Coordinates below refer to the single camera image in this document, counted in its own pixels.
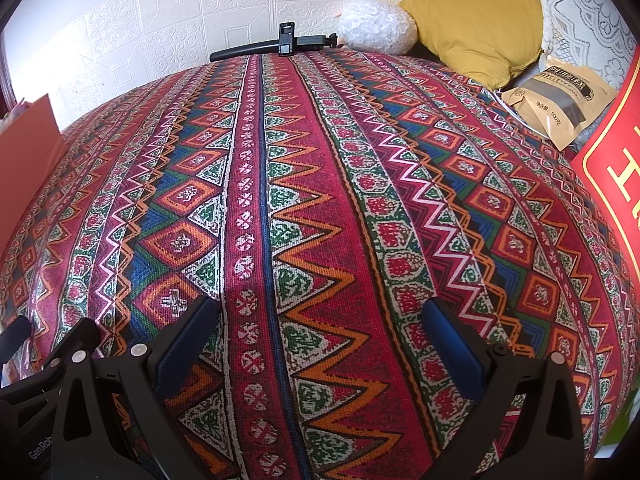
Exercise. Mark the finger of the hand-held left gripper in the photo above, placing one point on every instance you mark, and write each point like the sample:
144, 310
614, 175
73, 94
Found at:
14, 336

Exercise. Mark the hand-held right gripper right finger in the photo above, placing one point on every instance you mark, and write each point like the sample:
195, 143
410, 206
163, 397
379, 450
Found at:
452, 347

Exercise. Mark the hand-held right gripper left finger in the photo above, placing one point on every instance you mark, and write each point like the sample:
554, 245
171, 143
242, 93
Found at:
186, 347

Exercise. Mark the orange cardboard box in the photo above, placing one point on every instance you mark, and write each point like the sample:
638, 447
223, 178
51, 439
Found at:
25, 160

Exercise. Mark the red patterned woven blanket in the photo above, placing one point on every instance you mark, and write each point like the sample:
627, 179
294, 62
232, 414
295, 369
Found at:
300, 210

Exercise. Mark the red box with gold print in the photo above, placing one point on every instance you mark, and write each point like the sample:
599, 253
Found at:
615, 200

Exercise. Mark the kraft paper bag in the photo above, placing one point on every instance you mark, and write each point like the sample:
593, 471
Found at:
525, 99

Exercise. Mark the yellow pillow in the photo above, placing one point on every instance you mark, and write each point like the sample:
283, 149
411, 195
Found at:
465, 20

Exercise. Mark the bubble wrap bundle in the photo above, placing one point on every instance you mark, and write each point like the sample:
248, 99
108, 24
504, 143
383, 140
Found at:
375, 25

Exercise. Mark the white lace cloth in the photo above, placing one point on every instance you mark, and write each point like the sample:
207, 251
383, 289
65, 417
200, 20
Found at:
585, 5

